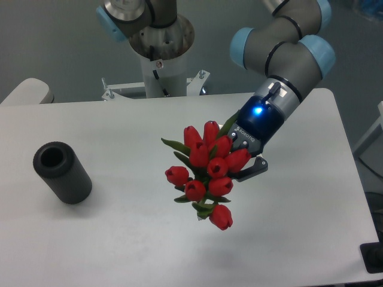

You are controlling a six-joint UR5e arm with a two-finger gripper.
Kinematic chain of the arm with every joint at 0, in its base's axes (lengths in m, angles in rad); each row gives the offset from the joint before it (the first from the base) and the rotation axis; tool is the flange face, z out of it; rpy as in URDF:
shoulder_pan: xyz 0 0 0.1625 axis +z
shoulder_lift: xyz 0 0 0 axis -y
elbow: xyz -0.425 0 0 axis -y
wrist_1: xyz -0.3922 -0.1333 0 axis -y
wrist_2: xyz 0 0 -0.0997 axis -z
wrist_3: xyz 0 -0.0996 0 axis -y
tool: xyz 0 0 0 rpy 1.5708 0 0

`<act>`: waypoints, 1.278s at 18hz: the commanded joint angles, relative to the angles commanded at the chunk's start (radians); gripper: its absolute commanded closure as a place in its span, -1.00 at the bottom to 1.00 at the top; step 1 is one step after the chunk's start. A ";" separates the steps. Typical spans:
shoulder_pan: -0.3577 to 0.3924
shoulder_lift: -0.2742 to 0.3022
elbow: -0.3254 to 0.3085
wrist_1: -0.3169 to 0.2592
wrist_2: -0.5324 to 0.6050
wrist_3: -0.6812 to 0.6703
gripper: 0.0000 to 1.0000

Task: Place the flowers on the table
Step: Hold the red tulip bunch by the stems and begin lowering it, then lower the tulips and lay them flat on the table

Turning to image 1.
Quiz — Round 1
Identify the beige chair backrest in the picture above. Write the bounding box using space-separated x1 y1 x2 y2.
1 78 54 106

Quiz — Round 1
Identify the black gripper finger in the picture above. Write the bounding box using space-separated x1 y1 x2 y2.
229 156 268 181

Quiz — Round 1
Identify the dark grey ribbed vase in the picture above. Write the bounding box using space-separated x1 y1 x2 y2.
33 142 92 204

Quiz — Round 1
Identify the black device table corner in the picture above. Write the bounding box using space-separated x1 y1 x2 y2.
360 242 382 274

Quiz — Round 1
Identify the red tulip bouquet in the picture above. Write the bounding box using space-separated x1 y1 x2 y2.
161 113 251 231

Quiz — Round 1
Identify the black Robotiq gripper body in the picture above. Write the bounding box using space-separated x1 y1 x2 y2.
227 97 283 157

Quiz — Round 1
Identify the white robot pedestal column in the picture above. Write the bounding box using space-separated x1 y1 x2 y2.
139 56 187 99

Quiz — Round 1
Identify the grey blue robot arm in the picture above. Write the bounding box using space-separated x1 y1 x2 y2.
96 1 336 182

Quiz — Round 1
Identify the white metal base bracket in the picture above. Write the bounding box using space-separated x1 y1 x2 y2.
102 69 211 101

